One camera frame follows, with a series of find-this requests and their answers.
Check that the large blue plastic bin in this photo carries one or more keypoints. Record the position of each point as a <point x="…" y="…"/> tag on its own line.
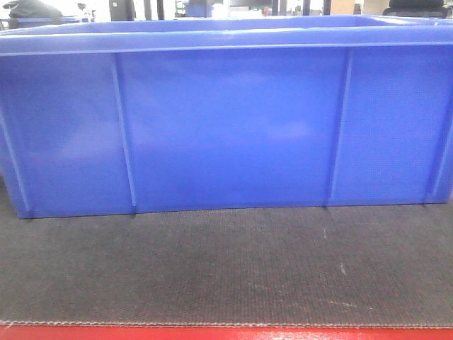
<point x="159" y="116"/>

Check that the grey conveyor belt mat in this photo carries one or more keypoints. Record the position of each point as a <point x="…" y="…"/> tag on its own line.
<point x="374" y="266"/>

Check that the red conveyor frame edge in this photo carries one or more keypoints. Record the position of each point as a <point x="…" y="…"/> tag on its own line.
<point x="114" y="332"/>

